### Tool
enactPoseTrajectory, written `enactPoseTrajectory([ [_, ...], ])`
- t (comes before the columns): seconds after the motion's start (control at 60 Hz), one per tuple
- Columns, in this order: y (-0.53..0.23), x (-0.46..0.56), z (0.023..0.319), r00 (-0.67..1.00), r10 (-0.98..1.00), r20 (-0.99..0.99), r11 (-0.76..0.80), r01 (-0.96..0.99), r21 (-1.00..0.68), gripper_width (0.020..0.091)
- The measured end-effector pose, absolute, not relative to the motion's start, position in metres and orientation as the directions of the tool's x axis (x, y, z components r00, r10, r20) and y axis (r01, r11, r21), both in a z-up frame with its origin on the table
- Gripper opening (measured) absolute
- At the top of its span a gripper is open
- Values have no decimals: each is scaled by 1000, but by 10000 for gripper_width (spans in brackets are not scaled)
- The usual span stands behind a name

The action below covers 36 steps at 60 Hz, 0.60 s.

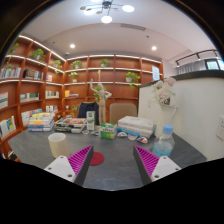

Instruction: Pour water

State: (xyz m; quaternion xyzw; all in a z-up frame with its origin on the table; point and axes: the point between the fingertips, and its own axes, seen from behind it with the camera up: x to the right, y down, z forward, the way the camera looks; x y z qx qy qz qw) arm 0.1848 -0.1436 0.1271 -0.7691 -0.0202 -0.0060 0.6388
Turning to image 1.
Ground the clear blue-capped water bottle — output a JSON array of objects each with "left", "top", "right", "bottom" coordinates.
[{"left": 152, "top": 124, "right": 176, "bottom": 158}]

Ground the black track light rail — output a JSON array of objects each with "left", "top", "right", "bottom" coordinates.
[{"left": 175, "top": 49, "right": 221, "bottom": 68}]

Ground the stack of colourful books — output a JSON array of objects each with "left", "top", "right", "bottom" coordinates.
[{"left": 27, "top": 111, "right": 56, "bottom": 133}]

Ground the flat round red coaster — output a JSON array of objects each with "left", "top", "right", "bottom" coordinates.
[{"left": 89, "top": 151, "right": 105, "bottom": 167}]

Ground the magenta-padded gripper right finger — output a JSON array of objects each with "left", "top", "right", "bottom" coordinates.
[{"left": 132, "top": 144, "right": 182, "bottom": 186}]

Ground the tall green white carton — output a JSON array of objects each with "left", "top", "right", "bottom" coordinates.
[{"left": 85, "top": 110, "right": 97, "bottom": 131}]

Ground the green and white box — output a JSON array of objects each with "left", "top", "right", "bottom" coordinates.
[{"left": 99, "top": 122, "right": 118, "bottom": 140}]

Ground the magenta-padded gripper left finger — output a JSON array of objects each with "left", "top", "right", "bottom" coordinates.
[{"left": 43, "top": 144, "right": 95, "bottom": 187}]

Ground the wooden artist mannequin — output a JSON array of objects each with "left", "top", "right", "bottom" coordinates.
[{"left": 89, "top": 78, "right": 113, "bottom": 126}]

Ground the white jug with flowers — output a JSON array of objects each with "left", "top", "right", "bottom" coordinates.
[{"left": 150, "top": 76, "right": 180, "bottom": 133}]

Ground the wooden shelf unit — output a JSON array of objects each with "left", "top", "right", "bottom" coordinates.
[{"left": 0, "top": 33, "right": 165, "bottom": 158}]

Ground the dark blue chair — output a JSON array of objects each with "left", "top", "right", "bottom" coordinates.
[{"left": 77, "top": 101, "right": 100, "bottom": 126}]

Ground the white wall socket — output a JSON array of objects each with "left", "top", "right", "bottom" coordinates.
[{"left": 215, "top": 115, "right": 224, "bottom": 141}]

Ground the cream ribbed cup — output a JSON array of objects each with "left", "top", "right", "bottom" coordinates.
[{"left": 47, "top": 132, "right": 71, "bottom": 159}]

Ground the multi-bulb ceiling chandelier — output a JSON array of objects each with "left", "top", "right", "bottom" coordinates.
[{"left": 79, "top": 0, "right": 136, "bottom": 24}]

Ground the ceiling air vent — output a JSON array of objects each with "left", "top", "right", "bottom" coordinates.
[{"left": 120, "top": 23, "right": 147, "bottom": 32}]

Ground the stack of magazines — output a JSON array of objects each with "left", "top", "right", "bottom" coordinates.
[{"left": 53, "top": 116, "right": 88, "bottom": 134}]

